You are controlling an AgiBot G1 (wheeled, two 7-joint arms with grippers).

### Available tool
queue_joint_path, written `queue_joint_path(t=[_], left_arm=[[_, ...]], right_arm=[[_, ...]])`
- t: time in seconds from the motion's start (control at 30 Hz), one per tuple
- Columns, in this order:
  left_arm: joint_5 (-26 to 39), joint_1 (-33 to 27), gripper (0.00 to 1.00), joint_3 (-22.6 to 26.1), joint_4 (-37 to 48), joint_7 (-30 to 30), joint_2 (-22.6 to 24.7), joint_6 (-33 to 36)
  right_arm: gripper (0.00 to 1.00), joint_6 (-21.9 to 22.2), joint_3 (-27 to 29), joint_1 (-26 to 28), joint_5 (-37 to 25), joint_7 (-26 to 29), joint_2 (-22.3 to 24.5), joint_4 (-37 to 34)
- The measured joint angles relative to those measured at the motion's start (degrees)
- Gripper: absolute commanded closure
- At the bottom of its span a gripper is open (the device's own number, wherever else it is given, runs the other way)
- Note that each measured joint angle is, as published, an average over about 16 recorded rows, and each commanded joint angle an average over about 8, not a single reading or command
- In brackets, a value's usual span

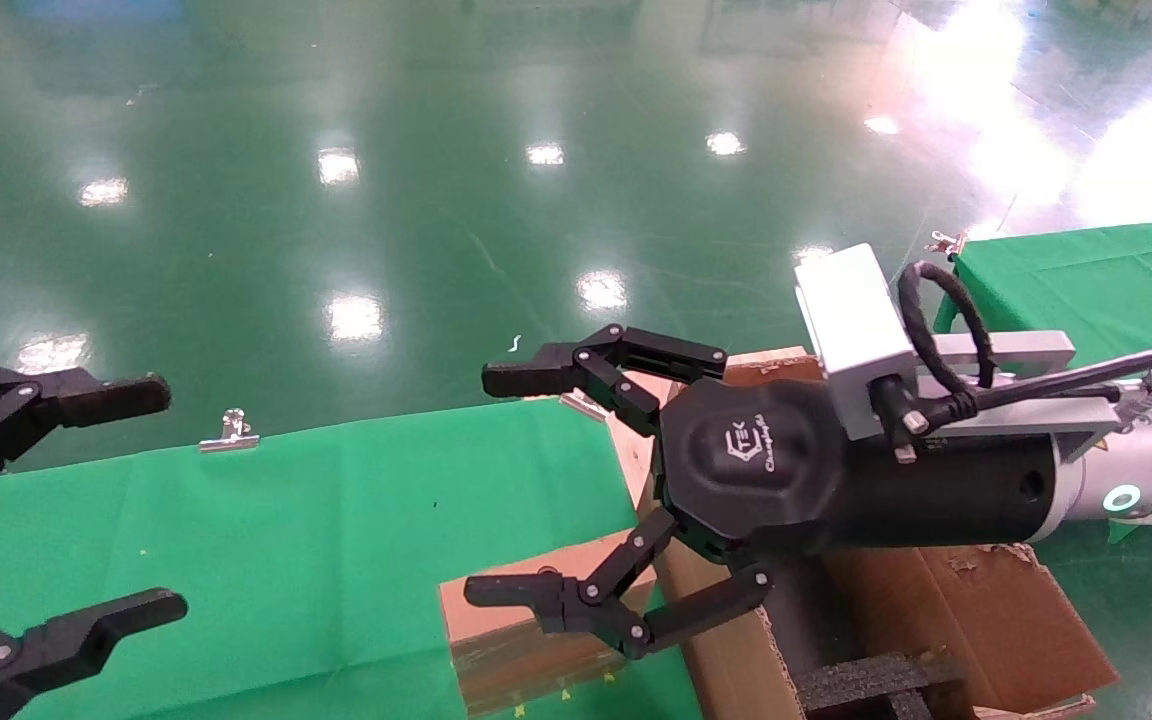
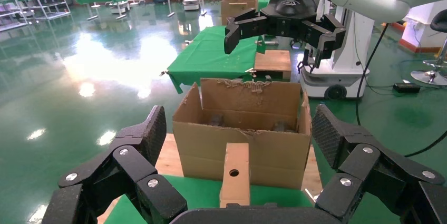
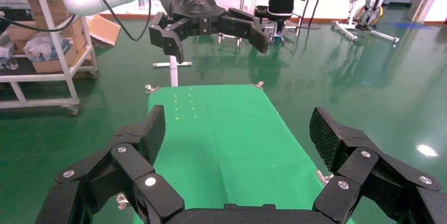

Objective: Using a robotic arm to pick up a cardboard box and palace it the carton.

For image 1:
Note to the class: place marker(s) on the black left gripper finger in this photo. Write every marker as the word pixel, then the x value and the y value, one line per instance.
pixel 66 397
pixel 66 640

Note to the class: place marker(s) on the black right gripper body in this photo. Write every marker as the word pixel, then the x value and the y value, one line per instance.
pixel 756 470

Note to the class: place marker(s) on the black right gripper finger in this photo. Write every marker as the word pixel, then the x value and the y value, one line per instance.
pixel 556 372
pixel 576 605

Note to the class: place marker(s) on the large open brown carton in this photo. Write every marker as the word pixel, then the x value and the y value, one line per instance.
pixel 986 620

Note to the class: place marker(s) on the silver metal binder clip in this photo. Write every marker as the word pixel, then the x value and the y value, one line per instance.
pixel 231 435
pixel 584 405
pixel 946 243

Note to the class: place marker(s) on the black foam insert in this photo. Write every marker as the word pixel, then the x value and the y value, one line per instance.
pixel 866 685

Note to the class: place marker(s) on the green table cloth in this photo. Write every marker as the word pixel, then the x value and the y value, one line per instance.
pixel 1086 290
pixel 336 540

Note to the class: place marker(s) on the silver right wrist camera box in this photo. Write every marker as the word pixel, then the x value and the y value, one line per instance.
pixel 851 320

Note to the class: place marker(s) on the silver camera mount bracket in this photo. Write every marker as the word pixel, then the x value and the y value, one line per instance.
pixel 1016 350

